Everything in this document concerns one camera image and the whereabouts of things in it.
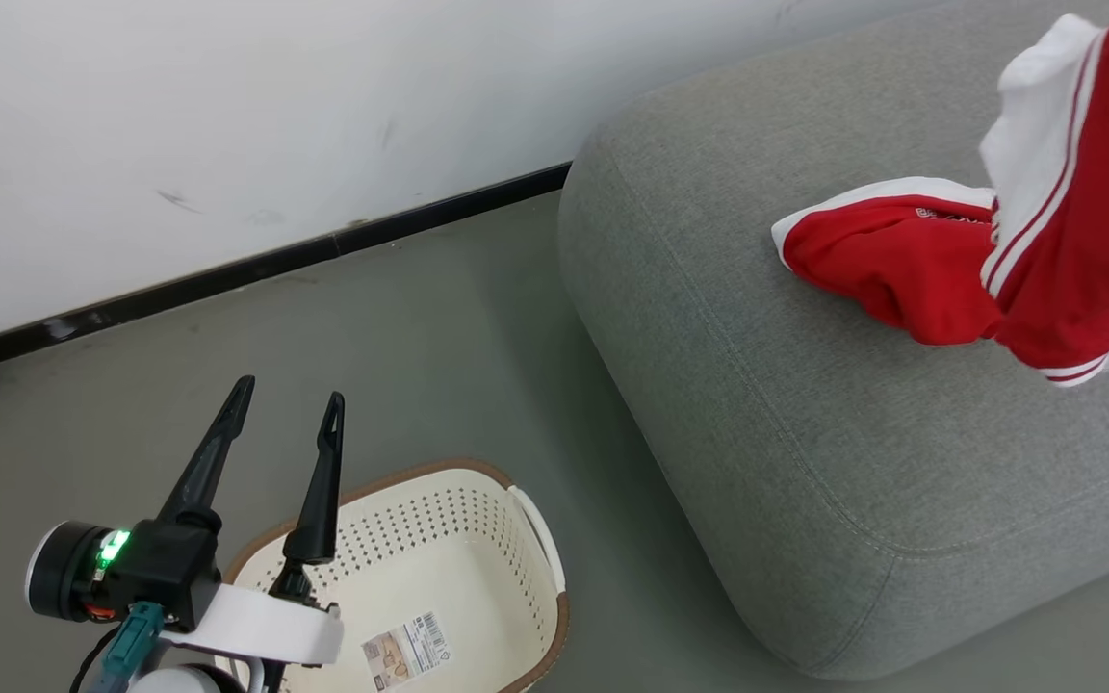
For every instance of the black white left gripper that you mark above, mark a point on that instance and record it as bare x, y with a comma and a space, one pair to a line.
165, 568

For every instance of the red garment with white cuffs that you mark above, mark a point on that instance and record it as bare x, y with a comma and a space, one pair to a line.
891, 260

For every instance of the red white striped garment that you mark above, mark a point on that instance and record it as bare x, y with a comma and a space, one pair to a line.
1084, 241

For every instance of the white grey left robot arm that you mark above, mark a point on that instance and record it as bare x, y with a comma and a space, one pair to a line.
184, 681

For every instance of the cream perforated laundry basket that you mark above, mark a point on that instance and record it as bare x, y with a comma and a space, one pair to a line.
458, 568

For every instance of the grey fabric sofa seat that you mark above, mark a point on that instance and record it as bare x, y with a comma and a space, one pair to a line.
805, 433

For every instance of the black baseboard strip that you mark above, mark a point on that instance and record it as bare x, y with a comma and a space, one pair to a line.
275, 260

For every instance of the barcode label sticker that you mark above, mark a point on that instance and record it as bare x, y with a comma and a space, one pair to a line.
407, 650

